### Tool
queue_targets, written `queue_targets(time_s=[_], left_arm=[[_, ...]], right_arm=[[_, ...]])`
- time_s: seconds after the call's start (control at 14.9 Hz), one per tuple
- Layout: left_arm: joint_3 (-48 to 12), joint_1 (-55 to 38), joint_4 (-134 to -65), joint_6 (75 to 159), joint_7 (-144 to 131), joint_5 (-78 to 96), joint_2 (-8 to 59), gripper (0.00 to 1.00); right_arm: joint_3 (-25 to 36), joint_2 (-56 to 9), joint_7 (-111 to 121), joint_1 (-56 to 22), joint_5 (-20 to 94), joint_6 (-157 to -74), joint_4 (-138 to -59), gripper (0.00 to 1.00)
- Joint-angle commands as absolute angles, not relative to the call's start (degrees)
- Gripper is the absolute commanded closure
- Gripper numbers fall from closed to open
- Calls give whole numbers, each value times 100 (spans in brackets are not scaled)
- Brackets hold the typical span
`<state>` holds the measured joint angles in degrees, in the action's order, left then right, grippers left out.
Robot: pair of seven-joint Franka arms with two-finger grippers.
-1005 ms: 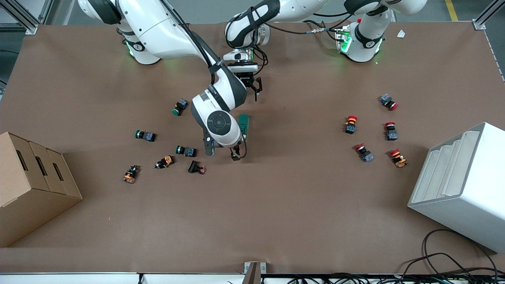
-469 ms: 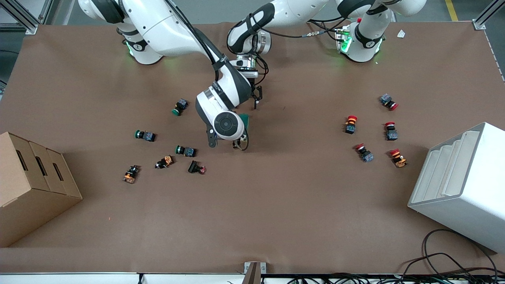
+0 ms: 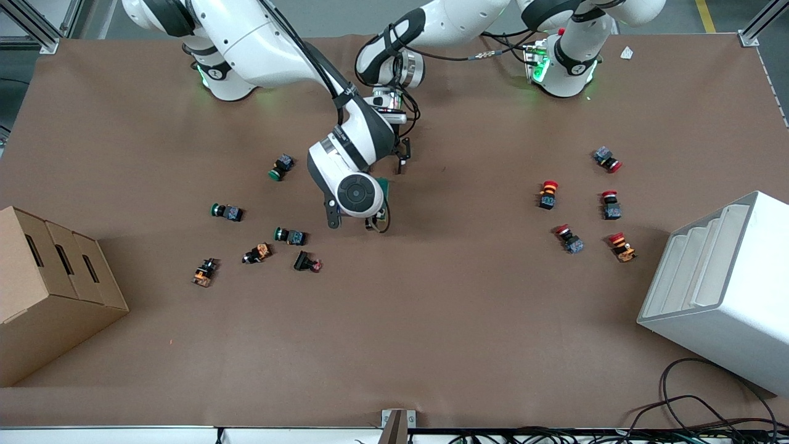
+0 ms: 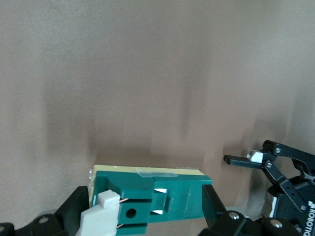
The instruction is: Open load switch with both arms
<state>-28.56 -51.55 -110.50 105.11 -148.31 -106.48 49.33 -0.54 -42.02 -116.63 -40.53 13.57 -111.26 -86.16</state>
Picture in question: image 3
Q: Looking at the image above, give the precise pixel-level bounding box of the green load switch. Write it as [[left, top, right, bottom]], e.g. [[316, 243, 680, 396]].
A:
[[375, 178, 392, 224]]

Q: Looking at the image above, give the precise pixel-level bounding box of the brown paper table cover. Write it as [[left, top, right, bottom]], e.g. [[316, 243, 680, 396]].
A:
[[0, 32, 789, 429]]

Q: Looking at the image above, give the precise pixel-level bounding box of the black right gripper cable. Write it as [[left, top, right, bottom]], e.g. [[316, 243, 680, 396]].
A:
[[259, 0, 359, 124]]

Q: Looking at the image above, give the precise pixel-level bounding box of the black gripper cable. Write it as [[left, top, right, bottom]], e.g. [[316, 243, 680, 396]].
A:
[[399, 44, 537, 144], [259, 0, 359, 124]]

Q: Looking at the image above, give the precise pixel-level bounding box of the black left arm base cable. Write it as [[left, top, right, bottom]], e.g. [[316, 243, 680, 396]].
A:
[[481, 30, 543, 65]]

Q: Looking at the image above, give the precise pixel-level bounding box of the black cable bundle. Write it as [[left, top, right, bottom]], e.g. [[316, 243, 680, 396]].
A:
[[447, 425, 789, 444]]

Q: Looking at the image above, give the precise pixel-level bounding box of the white table edge rail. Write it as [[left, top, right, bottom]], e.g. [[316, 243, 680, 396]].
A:
[[0, 425, 384, 444]]

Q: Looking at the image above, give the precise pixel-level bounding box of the brown cardboard box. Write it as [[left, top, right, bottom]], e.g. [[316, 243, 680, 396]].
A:
[[0, 206, 130, 388]]

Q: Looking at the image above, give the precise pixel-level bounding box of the aluminium frame profile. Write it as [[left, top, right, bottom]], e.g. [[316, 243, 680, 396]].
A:
[[0, 0, 84, 54], [738, 0, 789, 47]]

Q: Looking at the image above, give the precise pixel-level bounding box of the black looped cable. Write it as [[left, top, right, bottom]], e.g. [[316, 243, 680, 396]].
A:
[[623, 358, 789, 444]]

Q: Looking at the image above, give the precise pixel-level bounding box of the grey metal bracket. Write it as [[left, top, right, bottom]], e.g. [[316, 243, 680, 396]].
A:
[[381, 409, 417, 444]]

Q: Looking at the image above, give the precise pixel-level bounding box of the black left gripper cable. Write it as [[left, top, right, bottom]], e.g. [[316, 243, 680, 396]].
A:
[[399, 44, 537, 144]]

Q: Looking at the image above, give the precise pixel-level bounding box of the white plastic stepped rack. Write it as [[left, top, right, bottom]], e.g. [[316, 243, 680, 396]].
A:
[[637, 191, 789, 397]]

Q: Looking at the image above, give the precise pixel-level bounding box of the red push button orange block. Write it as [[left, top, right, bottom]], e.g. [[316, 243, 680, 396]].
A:
[[608, 232, 638, 263]]

